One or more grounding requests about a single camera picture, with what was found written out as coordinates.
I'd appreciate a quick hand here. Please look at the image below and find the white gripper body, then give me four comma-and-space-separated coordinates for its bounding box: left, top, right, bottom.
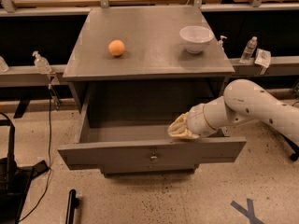
186, 104, 215, 137

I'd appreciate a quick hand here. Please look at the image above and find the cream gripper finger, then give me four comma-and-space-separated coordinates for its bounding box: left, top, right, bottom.
169, 113, 188, 132
168, 126, 199, 140

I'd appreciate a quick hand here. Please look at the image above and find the grey top drawer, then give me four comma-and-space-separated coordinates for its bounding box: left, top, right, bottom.
57, 83, 248, 175

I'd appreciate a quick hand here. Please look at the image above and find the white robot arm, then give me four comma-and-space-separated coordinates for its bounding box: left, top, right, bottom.
167, 79, 299, 145

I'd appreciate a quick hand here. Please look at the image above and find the grey drawer cabinet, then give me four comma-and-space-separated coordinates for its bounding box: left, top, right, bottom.
63, 5, 235, 178

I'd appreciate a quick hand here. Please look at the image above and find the small pump bottle right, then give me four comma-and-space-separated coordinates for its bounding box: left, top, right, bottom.
218, 35, 227, 51

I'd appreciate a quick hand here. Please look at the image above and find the white bowl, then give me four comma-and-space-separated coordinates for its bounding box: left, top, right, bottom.
179, 25, 214, 54

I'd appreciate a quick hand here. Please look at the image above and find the white wipes packet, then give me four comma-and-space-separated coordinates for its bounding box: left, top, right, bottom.
254, 49, 271, 68

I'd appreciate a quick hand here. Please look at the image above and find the clear water bottle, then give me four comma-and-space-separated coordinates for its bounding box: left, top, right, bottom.
240, 36, 257, 63

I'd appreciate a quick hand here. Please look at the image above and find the orange fruit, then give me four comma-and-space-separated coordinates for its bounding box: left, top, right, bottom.
108, 40, 125, 57

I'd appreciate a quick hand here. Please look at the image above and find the blue tape cross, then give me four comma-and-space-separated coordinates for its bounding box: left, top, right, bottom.
231, 199, 264, 224

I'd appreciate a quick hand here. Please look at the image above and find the black wheeled stand leg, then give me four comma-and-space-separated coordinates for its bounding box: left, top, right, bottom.
284, 137, 299, 161

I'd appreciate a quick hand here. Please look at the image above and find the black tube on floor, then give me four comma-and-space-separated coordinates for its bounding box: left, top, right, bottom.
65, 189, 79, 224

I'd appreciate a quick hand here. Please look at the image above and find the clear pump bottle left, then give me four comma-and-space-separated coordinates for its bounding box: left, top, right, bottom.
33, 50, 51, 75

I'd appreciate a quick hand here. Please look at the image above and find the black stand base left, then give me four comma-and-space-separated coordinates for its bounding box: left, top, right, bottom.
0, 113, 50, 224

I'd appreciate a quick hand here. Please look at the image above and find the clear bottle far left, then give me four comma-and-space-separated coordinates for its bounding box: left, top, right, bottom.
0, 56, 9, 72

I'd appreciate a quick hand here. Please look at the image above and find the black cable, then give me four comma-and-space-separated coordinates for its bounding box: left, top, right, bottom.
18, 75, 62, 223

